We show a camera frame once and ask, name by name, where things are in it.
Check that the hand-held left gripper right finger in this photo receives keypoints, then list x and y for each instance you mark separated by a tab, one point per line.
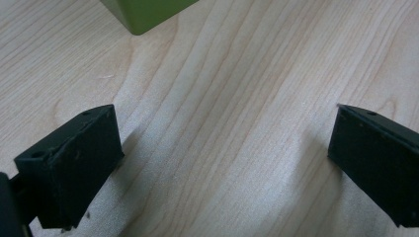
378	164

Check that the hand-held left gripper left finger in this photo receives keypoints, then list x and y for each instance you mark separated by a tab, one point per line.
75	171

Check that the green box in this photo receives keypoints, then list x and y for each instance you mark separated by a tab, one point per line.
145	13

